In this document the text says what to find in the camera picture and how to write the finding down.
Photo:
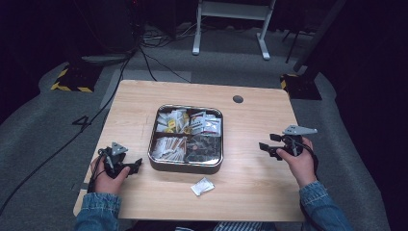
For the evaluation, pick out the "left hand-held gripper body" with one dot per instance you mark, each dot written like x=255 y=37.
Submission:
x=118 y=149

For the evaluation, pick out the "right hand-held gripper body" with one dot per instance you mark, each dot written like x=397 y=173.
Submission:
x=300 y=130

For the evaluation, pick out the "square metal compartment tray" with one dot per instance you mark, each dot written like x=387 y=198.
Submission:
x=154 y=162

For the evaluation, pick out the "single white packet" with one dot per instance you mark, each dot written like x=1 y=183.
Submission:
x=202 y=186

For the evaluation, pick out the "person's left hand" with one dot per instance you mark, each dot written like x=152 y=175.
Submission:
x=107 y=184

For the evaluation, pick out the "person's right hand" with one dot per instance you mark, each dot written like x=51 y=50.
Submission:
x=303 y=168

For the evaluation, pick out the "pile of white brown sachets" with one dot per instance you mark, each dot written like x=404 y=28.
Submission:
x=169 y=149

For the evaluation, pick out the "black yellow striped stand base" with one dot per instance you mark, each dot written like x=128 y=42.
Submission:
x=75 y=80
x=301 y=87

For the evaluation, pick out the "grey tape strip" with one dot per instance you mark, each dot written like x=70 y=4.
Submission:
x=81 y=186

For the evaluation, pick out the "dark round table grommet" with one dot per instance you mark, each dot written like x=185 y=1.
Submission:
x=237 y=99

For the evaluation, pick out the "pile of white yellow packets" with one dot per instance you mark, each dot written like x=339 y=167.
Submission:
x=173 y=121

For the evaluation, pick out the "pile of black packets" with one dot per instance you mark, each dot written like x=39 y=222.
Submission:
x=203 y=149

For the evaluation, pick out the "pile of white red-label packets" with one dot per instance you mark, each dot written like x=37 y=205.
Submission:
x=207 y=123

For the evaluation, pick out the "person's striped clothing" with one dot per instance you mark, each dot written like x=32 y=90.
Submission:
x=237 y=226

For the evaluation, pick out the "dark slanted stand pole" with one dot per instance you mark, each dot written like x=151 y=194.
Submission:
x=320 y=32

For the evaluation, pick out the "white metal stand frame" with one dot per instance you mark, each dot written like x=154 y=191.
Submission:
x=234 y=11

